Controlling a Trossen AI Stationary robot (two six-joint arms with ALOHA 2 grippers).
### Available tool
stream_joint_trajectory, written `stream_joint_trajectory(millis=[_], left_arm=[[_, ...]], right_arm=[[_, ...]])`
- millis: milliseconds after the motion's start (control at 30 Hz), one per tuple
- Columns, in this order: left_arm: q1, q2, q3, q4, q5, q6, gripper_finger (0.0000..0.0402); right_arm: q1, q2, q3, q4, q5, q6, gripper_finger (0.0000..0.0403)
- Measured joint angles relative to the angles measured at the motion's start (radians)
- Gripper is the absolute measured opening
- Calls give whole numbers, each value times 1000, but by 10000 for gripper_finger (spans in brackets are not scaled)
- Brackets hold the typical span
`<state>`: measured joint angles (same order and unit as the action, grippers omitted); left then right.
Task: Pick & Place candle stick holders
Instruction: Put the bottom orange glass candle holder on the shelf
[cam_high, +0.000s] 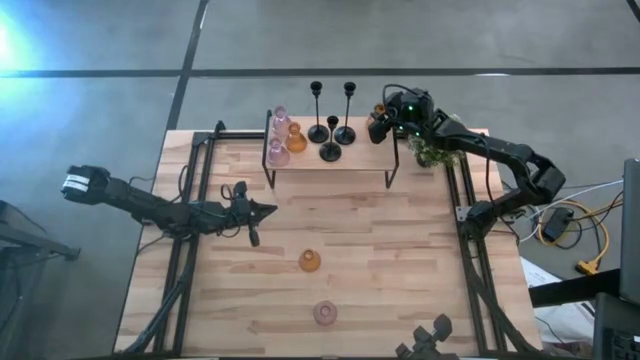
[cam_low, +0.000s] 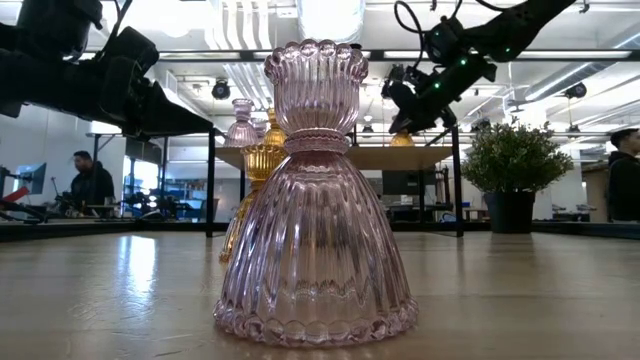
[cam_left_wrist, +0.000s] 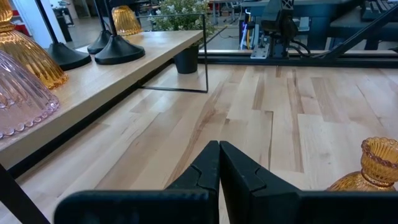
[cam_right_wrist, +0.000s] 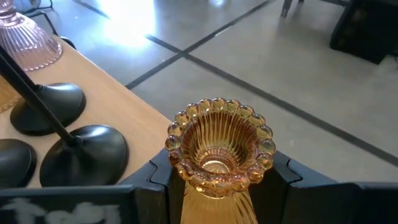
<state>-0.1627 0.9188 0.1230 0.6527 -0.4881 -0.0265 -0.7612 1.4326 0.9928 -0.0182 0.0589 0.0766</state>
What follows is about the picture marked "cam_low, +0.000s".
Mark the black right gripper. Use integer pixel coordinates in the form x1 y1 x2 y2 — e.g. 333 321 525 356
387 54 484 135

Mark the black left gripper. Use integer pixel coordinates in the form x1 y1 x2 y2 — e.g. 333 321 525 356
97 28 214 138

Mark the pink ribbed glass candle holder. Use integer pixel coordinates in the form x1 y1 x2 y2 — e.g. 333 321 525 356
223 97 261 148
249 117 270 147
212 38 420 349

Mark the wooden shelf with black legs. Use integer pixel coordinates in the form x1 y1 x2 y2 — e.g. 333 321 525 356
205 124 465 239

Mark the black ceiling spotlight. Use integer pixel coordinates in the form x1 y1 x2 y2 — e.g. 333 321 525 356
210 78 232 101
563 81 589 100

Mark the black background monitor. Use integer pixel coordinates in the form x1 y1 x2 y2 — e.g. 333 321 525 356
382 169 437 197

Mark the black overhead beam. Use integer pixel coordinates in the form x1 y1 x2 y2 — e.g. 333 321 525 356
0 48 640 63

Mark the potted green plant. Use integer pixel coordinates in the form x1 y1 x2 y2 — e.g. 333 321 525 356
459 115 576 236

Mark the person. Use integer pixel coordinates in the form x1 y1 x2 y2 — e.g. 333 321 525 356
607 127 640 224
67 149 117 217

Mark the blue computer monitor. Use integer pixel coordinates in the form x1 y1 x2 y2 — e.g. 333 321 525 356
13 161 49 196

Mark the wooden cabinet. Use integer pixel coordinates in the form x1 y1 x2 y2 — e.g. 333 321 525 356
582 162 611 225

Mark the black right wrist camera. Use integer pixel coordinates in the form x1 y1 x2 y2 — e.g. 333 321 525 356
426 16 467 65

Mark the black aluminium table frame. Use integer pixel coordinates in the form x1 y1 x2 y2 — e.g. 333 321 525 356
0 218 640 244

